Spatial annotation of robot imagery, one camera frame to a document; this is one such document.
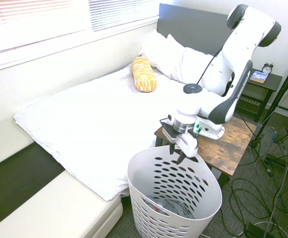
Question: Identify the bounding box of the cream upholstered bed frame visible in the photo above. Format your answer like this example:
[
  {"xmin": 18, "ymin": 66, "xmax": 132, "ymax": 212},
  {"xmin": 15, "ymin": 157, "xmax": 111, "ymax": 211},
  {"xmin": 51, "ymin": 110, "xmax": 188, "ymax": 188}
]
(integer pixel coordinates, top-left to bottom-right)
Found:
[{"xmin": 0, "ymin": 119, "xmax": 124, "ymax": 238}]

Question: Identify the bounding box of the narrow white window blind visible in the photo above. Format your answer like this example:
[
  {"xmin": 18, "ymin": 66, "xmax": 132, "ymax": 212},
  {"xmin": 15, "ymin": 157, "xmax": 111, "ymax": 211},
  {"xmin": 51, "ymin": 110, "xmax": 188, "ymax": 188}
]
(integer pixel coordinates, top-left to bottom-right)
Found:
[{"xmin": 88, "ymin": 0, "xmax": 159, "ymax": 32}]

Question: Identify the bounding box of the black twin-bell alarm clock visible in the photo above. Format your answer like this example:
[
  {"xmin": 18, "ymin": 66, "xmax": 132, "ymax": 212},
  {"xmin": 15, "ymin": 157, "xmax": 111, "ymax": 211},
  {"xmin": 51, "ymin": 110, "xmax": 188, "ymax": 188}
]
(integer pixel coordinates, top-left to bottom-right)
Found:
[{"xmin": 262, "ymin": 61, "xmax": 274, "ymax": 74}]

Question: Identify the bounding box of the black adapter with blue plug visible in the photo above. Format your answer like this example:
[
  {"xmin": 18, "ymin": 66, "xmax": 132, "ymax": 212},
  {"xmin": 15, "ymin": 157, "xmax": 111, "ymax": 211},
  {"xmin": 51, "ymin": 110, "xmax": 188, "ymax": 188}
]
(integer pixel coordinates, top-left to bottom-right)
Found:
[{"xmin": 272, "ymin": 127, "xmax": 288, "ymax": 144}]

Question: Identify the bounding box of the rustic wooden side table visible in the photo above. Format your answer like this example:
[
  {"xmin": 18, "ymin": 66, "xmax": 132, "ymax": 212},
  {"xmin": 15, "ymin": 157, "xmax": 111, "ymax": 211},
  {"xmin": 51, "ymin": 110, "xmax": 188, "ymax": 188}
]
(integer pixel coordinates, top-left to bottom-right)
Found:
[{"xmin": 154, "ymin": 116, "xmax": 258, "ymax": 188}]

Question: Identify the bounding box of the plain grey garment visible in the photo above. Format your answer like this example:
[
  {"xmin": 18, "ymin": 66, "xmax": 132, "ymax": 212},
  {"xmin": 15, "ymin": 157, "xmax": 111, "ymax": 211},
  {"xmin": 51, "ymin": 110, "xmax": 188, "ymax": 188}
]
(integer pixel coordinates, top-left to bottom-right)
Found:
[{"xmin": 162, "ymin": 199, "xmax": 196, "ymax": 220}]

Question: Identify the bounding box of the grey bed headboard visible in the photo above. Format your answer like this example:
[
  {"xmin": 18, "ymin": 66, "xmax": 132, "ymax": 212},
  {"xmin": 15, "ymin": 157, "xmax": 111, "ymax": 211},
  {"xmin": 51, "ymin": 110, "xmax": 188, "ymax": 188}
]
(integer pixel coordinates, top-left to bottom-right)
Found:
[{"xmin": 157, "ymin": 2, "xmax": 231, "ymax": 57}]

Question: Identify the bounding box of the black bed base board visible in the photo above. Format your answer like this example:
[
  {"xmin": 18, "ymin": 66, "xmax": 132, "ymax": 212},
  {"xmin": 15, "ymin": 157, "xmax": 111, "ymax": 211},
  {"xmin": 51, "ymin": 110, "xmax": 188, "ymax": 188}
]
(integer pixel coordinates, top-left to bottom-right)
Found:
[{"xmin": 0, "ymin": 142, "xmax": 65, "ymax": 225}]

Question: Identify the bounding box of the white perforated laundry basket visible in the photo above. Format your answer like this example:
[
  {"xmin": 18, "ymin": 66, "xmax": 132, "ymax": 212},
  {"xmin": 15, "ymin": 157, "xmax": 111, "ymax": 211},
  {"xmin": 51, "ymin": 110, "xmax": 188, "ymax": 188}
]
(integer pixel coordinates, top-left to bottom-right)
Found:
[{"xmin": 127, "ymin": 145, "xmax": 223, "ymax": 238}]

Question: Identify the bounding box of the yellow white patterned bolster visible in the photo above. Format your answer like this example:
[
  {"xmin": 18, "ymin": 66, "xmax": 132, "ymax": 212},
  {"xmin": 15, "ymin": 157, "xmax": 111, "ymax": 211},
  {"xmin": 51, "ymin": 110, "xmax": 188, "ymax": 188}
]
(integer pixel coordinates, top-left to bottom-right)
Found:
[{"xmin": 131, "ymin": 56, "xmax": 158, "ymax": 93}]

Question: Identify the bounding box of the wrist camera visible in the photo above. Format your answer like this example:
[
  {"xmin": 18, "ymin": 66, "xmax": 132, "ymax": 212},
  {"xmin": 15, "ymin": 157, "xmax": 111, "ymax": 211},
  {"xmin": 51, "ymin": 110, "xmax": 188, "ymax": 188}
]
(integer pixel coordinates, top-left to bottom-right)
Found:
[{"xmin": 158, "ymin": 118, "xmax": 181, "ymax": 144}]

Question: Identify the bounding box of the blue book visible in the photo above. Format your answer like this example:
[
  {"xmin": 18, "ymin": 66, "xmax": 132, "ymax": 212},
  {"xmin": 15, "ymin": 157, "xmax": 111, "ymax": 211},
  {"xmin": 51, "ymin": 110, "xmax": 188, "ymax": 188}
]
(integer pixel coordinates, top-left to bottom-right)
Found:
[{"xmin": 249, "ymin": 70, "xmax": 269, "ymax": 84}]

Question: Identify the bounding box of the white speckled pillow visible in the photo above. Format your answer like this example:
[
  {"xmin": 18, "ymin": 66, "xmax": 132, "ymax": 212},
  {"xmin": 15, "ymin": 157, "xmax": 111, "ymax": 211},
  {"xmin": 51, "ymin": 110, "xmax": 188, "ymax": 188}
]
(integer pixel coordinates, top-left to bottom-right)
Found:
[{"xmin": 170, "ymin": 46, "xmax": 218, "ymax": 87}]

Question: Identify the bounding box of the grey floor cable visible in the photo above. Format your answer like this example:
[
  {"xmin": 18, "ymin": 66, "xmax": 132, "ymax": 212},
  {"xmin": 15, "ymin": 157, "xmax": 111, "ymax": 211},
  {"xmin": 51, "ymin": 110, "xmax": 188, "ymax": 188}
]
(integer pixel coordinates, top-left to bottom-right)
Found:
[{"xmin": 259, "ymin": 138, "xmax": 288, "ymax": 238}]

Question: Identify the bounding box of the black nightstand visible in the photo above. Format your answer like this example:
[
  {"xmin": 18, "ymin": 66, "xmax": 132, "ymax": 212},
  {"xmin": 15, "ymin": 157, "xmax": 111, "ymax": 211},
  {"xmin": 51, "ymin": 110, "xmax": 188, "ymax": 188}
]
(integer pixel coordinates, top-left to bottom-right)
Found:
[{"xmin": 233, "ymin": 71, "xmax": 283, "ymax": 122}]

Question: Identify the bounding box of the white textured bedspread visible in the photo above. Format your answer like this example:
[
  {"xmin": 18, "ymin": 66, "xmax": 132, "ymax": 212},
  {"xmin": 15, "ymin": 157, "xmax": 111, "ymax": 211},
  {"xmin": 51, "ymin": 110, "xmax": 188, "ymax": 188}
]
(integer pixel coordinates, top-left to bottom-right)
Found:
[{"xmin": 13, "ymin": 63, "xmax": 202, "ymax": 202}]

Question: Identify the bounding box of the black power brick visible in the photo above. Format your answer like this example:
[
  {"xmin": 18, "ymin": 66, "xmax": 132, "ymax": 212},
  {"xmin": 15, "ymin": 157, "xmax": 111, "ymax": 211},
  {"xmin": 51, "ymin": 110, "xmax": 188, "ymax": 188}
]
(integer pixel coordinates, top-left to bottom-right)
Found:
[{"xmin": 243, "ymin": 222, "xmax": 271, "ymax": 238}]

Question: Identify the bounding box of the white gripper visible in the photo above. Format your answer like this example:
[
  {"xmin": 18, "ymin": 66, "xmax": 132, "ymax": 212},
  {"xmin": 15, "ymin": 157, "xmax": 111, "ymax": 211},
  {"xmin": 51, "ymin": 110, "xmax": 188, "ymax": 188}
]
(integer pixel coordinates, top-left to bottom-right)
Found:
[{"xmin": 168, "ymin": 132, "xmax": 199, "ymax": 166}]

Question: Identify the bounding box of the black looped floor cable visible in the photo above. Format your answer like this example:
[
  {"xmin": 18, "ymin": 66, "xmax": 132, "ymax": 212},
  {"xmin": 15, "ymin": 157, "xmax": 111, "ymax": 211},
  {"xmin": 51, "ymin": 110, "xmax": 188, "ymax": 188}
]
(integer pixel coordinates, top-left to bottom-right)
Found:
[{"xmin": 219, "ymin": 177, "xmax": 285, "ymax": 221}]

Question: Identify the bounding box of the wide white window blind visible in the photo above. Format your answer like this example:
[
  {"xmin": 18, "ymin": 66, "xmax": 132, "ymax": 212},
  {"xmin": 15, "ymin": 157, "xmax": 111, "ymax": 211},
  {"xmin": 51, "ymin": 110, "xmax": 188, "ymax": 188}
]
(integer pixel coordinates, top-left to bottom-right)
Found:
[{"xmin": 0, "ymin": 0, "xmax": 86, "ymax": 58}]

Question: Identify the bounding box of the black tripod stand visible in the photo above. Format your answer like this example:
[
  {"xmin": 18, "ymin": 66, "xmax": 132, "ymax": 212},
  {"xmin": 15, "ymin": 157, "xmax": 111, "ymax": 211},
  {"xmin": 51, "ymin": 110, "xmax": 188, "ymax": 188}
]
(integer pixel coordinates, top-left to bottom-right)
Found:
[{"xmin": 254, "ymin": 59, "xmax": 288, "ymax": 177}]

